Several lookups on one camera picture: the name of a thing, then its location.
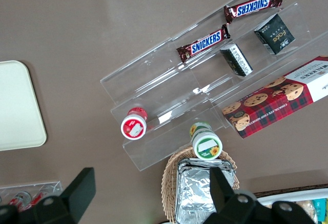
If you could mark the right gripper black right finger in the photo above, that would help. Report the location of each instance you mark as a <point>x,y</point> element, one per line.
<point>220,188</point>

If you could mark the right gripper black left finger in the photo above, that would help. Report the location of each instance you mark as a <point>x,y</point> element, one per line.
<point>82,190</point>

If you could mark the oval light wicker basket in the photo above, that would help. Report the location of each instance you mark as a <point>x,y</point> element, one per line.
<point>167,183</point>

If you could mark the white rectangular snack tray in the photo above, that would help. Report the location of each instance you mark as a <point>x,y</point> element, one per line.
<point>294,195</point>

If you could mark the beige plastic serving tray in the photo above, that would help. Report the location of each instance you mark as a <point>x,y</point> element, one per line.
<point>18,106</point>

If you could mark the stacked aluminium foil containers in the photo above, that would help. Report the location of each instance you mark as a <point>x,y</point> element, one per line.
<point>194,190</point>

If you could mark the clear acrylic bottle rack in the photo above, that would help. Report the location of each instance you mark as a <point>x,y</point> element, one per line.
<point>51,186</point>

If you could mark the red cola bottle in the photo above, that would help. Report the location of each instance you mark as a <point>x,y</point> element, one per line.
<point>20,198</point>
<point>38,199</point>

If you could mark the green lidded yogurt cup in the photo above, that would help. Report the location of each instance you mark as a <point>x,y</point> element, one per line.
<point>206,144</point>

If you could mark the red lidded yogurt cup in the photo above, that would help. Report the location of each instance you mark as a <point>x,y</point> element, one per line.
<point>133,127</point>

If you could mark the clear bag of rice crackers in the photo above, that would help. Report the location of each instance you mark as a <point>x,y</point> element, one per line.
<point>306,207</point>

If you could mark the red tartan Walkers cookie box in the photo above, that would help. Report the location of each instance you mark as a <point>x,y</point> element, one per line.
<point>269,106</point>

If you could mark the teal snack packet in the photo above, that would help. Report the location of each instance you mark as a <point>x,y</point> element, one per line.
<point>320,208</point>

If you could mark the clear acrylic stepped shelf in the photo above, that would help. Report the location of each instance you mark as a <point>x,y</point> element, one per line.
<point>143,85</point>
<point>246,44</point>

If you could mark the small black Face box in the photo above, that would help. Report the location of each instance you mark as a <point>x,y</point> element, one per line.
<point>274,34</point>
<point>235,60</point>

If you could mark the Snickers chocolate bar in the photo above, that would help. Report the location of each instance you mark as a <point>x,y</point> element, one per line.
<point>253,6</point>
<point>205,43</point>

